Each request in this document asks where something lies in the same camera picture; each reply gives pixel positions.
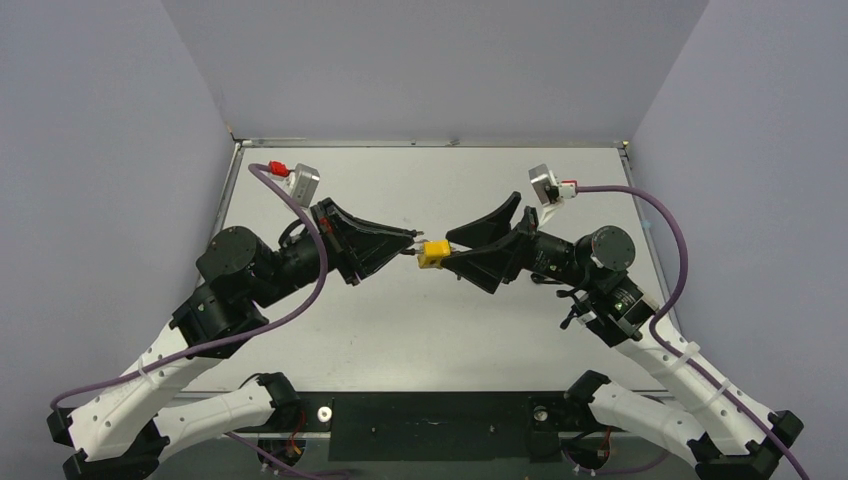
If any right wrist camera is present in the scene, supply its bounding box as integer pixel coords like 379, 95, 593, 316
528, 164, 578, 227

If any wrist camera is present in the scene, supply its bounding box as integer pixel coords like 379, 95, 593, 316
528, 164, 578, 227
284, 163, 321, 208

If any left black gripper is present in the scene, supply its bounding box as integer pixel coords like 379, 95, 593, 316
252, 198, 415, 309

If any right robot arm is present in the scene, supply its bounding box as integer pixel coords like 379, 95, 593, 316
440, 194, 803, 479

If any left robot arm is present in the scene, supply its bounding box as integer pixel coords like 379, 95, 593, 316
47, 199, 416, 479

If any yellow padlock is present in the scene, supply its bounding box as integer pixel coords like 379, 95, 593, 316
401, 240, 453, 269

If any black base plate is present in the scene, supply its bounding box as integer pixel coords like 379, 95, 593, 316
254, 391, 605, 462

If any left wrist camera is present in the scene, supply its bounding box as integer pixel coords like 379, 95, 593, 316
284, 163, 321, 208

